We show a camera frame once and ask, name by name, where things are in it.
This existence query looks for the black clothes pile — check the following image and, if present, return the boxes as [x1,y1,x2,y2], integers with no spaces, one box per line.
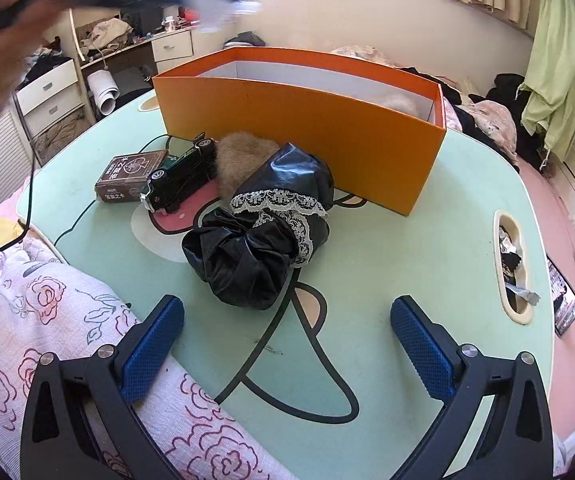
[485,72,548,171]

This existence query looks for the white drawer cabinet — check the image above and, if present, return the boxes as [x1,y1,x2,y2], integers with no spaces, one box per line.
[12,57,96,141]

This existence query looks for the silver foil wrapper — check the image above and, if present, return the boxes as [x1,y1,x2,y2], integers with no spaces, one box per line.
[505,280,541,308]

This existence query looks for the brown white fur tail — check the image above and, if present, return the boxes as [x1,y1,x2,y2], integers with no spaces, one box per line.
[215,131,281,201]

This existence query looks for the black wrapper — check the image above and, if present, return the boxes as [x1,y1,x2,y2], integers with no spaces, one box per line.
[497,225,524,281]

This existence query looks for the pink floral garment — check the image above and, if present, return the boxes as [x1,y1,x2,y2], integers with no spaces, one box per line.
[460,100,518,161]

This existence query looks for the black cable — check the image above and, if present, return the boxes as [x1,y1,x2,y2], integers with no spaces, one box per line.
[0,87,38,261]

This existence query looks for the person's left forearm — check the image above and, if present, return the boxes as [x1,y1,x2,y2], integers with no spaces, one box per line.
[0,0,71,171]

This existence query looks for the black phone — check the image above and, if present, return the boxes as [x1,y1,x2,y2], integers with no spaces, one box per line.
[545,255,575,338]

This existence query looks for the black toy car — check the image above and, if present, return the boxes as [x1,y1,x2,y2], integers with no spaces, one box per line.
[139,132,218,217]

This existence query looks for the orange cardboard box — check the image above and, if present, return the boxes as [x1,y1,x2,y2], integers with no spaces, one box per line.
[152,46,448,217]

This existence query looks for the brown card box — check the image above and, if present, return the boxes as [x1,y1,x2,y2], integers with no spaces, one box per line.
[94,149,169,204]

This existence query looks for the light green hanging cloth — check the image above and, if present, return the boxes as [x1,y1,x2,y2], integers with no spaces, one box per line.
[520,0,575,163]

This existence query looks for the beige clothes pile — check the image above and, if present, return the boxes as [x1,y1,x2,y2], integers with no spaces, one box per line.
[80,17,133,51]

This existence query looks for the green cartoon desktop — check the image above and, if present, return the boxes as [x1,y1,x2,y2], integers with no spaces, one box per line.
[18,87,555,480]

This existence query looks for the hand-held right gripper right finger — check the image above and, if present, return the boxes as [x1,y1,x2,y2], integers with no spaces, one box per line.
[390,295,554,480]

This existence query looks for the white paper roll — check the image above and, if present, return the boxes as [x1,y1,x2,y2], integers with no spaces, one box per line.
[86,69,118,115]

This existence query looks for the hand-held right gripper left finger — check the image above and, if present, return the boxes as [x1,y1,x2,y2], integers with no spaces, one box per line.
[20,294,186,480]

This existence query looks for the white desk with drawer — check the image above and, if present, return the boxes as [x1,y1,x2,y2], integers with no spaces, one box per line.
[70,7,198,81]

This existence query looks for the grey folded clothes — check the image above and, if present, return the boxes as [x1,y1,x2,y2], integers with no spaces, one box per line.
[225,31,267,49]

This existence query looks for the black glossy lace-trimmed bag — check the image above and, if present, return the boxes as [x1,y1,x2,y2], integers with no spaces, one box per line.
[182,142,335,311]

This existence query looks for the white rose-print cloth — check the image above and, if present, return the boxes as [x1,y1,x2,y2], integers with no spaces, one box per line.
[0,237,298,480]

